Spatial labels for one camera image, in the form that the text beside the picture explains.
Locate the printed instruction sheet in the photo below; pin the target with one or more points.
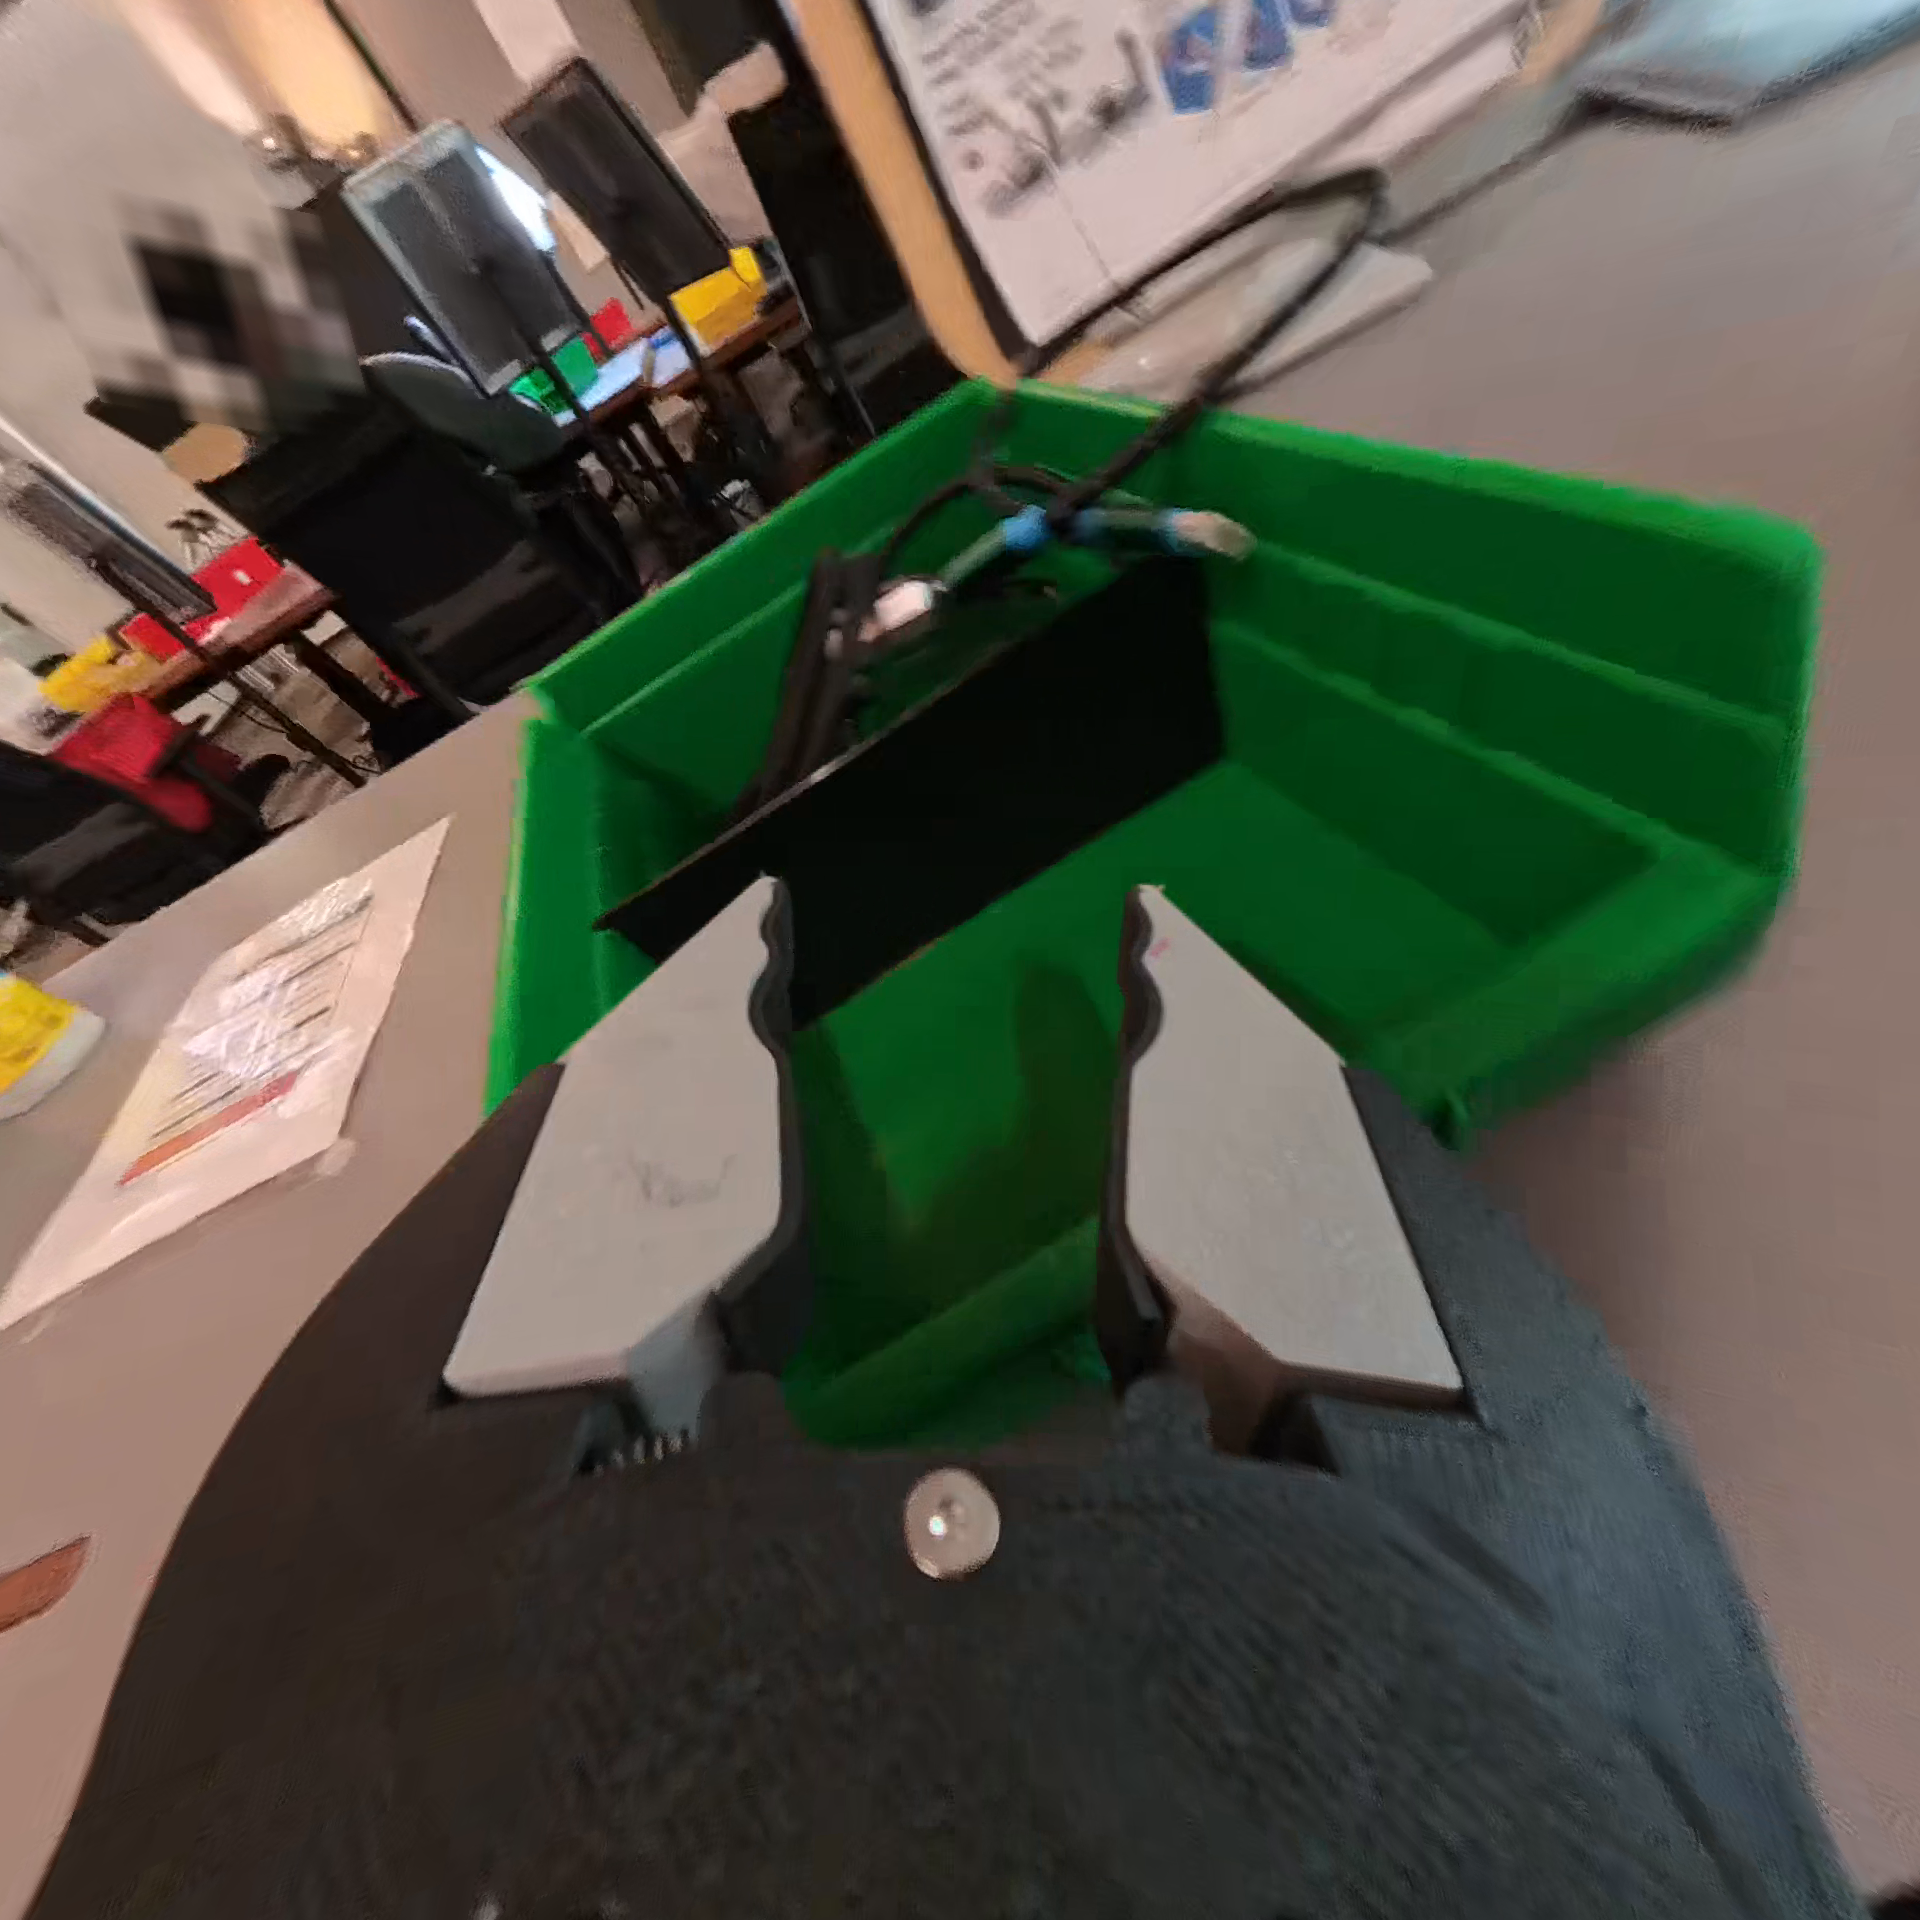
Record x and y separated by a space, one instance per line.
1080 180

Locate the green storage bin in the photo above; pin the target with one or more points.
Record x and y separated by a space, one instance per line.
1501 675

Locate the yellow printed packet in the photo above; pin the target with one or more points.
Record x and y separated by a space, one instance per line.
38 1035

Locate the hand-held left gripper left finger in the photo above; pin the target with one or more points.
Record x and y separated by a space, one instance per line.
631 1200

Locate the yellow bin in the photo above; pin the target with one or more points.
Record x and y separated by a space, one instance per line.
716 300

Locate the black chair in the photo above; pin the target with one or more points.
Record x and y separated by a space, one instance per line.
405 571

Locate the black bin divider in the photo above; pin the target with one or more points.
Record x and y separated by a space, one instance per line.
975 780

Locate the laminated sheet red label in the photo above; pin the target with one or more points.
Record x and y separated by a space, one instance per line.
255 1035

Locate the grey sign on black stand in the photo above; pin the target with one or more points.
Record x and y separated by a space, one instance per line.
451 254

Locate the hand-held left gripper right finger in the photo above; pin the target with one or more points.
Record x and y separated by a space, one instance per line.
1291 1214

